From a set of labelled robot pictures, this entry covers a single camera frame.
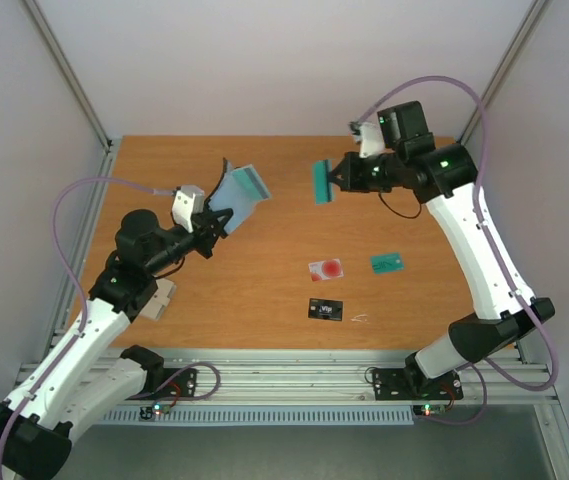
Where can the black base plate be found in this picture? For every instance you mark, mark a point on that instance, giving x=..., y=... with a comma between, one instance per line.
x=173, y=383
x=391, y=384

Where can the left circuit board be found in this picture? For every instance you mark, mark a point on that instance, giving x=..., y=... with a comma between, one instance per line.
x=154, y=411

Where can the black VIP credit card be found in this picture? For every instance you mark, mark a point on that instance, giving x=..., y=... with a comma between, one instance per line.
x=325, y=309

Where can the black leather card holder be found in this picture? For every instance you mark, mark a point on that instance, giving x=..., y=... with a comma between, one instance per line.
x=239, y=189

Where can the aluminium frame rails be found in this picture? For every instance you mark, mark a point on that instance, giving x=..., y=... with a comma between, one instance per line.
x=333, y=377

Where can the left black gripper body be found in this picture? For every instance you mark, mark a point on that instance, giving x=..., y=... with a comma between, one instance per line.
x=204, y=231

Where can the green credit card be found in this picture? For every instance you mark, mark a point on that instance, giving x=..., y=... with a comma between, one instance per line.
x=386, y=263
x=322, y=186

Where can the right circuit board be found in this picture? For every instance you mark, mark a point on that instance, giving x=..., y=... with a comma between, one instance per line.
x=430, y=410

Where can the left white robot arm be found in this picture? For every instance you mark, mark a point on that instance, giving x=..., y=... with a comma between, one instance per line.
x=42, y=418

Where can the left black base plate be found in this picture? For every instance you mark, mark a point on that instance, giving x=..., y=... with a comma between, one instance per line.
x=173, y=383

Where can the grey card holder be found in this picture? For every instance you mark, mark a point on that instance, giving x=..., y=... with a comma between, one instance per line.
x=160, y=300

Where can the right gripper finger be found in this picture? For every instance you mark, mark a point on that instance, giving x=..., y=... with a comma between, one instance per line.
x=339, y=166
x=338, y=180

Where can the circuit board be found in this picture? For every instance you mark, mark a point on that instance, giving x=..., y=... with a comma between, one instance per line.
x=430, y=410
x=154, y=411

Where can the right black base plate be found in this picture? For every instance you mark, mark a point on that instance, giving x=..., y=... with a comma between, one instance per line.
x=391, y=384

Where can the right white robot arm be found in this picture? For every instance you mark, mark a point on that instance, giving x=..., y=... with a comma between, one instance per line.
x=399, y=151

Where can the right aluminium corner post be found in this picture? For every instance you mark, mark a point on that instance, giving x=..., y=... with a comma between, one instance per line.
x=527, y=26

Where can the left aluminium corner post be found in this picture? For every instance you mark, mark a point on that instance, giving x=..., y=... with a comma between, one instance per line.
x=42, y=26

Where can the aluminium corner post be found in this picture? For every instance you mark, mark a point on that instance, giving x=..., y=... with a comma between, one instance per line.
x=42, y=26
x=527, y=26

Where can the grey slotted cable duct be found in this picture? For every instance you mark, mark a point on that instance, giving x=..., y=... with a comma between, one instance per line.
x=238, y=416

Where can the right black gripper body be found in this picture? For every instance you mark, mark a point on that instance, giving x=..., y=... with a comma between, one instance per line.
x=352, y=171

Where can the red white credit card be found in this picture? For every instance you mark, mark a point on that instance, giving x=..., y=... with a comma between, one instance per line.
x=326, y=270

